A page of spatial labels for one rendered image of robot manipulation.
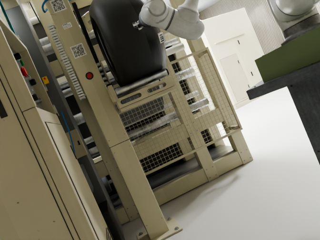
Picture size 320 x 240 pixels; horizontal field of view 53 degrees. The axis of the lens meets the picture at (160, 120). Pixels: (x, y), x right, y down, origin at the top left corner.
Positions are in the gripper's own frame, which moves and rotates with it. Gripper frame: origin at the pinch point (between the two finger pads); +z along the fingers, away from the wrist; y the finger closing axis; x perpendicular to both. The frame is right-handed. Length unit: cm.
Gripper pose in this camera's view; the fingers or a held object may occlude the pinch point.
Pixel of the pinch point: (140, 25)
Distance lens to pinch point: 180.2
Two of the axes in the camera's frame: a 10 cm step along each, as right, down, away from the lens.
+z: -2.4, -0.9, 9.7
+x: 3.7, 9.1, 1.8
